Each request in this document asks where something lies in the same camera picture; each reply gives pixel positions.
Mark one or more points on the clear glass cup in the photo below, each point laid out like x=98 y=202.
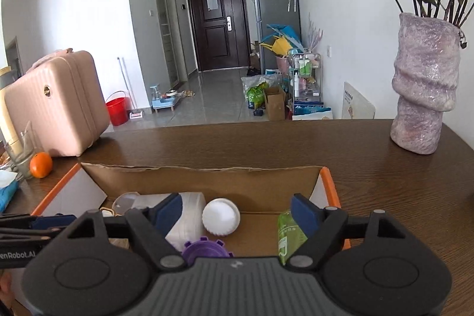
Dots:
x=20 y=153

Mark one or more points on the purple ribbed cap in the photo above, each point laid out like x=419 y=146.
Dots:
x=205 y=251

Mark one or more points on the red cardboard box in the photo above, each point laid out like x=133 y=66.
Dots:
x=259 y=227

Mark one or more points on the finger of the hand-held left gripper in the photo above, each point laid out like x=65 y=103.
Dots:
x=29 y=235
x=52 y=222

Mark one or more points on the grey interior door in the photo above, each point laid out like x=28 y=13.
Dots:
x=166 y=27

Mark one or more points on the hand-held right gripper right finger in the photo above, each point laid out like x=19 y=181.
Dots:
x=305 y=214

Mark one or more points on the white mop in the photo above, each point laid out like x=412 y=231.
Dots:
x=133 y=105

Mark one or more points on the green transparent bottle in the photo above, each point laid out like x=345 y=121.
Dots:
x=290 y=234

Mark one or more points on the purple textured vase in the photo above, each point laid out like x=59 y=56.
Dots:
x=426 y=86

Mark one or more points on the yellow thermos jug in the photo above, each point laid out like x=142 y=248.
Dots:
x=9 y=116

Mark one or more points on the white board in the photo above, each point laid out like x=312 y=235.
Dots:
x=357 y=101

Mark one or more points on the blue and yellow toy pile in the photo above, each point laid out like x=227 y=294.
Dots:
x=281 y=40

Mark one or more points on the pink suitcase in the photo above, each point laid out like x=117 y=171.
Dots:
x=59 y=105

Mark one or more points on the green plastic bag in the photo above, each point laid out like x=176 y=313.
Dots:
x=257 y=95

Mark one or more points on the large white ribbed lid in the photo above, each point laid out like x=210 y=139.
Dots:
x=221 y=216

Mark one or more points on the orange fruit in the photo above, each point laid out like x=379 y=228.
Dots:
x=40 y=165

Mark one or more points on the brown cardboard carton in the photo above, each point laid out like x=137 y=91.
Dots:
x=274 y=105

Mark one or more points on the red bucket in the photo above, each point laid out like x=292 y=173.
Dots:
x=118 y=110

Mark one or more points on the blue pet feeder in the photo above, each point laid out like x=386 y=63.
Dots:
x=164 y=99

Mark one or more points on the pink bucket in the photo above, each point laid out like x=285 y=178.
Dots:
x=283 y=64

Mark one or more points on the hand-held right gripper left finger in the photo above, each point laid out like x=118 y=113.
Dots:
x=168 y=214

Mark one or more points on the dark brown entrance door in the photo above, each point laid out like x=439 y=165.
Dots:
x=216 y=23

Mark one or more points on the blue tissue pack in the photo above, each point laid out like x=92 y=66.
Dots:
x=7 y=190

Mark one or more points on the blue flat package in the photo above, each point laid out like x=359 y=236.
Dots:
x=311 y=110

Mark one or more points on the metal trolley rack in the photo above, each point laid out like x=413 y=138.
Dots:
x=305 y=75

